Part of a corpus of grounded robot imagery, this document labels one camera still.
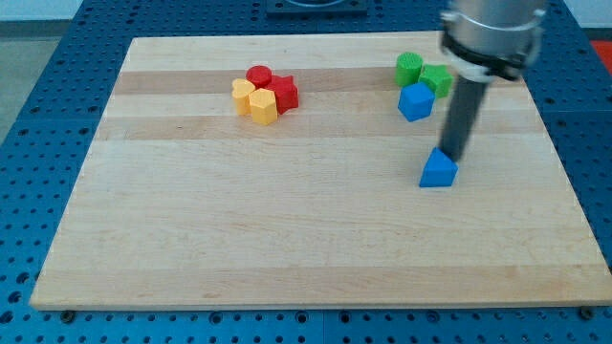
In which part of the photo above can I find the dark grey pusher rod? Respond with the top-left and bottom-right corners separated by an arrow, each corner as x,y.
438,76 -> 489,162

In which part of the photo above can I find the blue triangle block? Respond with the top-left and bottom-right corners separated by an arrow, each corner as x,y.
419,148 -> 459,187

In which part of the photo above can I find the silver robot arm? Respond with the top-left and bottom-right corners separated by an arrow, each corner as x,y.
438,0 -> 548,162

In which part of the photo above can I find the green star block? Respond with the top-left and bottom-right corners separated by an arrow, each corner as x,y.
419,64 -> 453,98

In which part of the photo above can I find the blue cube block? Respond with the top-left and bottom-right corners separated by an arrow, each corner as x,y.
398,82 -> 435,121

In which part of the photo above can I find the green cylinder block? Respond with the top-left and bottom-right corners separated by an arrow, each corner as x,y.
395,52 -> 424,87

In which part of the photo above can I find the red star block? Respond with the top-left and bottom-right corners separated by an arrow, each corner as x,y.
265,75 -> 299,115

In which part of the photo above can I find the yellow hexagon block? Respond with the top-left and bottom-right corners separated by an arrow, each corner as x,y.
249,88 -> 278,125

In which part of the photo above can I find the red cylinder block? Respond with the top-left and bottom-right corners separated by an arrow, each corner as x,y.
246,65 -> 273,88

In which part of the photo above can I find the yellow heart block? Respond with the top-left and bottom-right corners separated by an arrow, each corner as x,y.
231,78 -> 255,116

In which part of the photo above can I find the wooden board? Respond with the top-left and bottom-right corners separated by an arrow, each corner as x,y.
30,32 -> 611,311

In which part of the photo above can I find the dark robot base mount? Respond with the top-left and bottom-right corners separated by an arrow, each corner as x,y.
264,0 -> 369,16

